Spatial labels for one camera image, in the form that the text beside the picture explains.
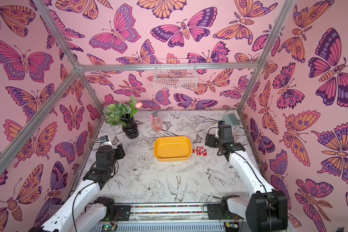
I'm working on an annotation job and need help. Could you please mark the aluminium frame post left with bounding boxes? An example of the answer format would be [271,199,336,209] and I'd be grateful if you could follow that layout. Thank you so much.
[33,0,103,113]

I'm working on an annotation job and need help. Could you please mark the aluminium frame top bar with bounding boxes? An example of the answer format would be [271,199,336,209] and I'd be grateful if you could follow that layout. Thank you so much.
[78,62,259,72]

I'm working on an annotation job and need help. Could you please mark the pink spray bottle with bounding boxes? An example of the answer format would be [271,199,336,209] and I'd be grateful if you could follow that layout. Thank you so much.
[150,112,163,132]

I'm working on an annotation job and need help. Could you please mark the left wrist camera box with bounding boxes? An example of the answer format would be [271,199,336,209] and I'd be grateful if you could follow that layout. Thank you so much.
[100,135,110,145]

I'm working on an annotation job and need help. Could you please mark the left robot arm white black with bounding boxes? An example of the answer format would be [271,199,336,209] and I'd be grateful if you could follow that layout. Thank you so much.
[30,144,125,232]

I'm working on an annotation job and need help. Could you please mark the black glossy vase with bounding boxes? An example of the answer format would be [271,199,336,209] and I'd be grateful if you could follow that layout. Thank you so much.
[122,114,139,139]

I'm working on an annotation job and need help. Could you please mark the aluminium frame post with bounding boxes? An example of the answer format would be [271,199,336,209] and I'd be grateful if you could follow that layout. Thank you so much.
[33,0,103,113]
[237,0,296,113]

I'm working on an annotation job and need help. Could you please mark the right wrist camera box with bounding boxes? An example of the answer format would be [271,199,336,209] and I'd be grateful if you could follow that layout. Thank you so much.
[216,120,235,144]

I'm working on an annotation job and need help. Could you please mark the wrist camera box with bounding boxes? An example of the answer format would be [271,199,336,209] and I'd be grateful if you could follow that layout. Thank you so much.
[100,135,110,145]
[216,120,235,144]

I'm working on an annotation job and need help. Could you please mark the aluminium frame post right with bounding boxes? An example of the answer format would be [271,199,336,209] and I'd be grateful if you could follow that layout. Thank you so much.
[237,0,296,113]

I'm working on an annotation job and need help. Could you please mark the yellow plastic storage tray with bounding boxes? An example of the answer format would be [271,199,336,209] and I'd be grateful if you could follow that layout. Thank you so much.
[154,136,192,162]

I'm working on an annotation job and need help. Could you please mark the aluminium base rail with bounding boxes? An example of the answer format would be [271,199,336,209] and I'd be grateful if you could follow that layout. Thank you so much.
[50,201,291,224]

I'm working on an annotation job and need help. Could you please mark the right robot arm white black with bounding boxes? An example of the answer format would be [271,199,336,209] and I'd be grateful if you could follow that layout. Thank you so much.
[205,134,288,232]

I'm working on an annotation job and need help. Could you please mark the green artificial plant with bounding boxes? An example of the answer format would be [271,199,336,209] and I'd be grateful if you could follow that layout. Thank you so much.
[103,96,143,127]

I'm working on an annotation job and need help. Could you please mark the white wire basket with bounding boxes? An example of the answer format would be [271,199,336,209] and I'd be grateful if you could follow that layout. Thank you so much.
[152,59,198,91]

